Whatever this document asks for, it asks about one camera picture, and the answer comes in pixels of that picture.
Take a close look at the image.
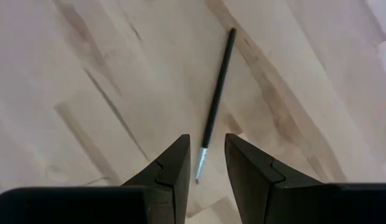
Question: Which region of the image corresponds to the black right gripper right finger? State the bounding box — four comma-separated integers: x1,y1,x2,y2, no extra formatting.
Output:
224,133,386,224

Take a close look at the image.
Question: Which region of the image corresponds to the black paint brush silver ferrule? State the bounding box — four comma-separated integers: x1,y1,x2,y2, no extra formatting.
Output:
194,27,237,185

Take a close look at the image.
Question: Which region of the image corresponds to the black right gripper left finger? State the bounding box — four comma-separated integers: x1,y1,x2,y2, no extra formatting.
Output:
0,133,192,224

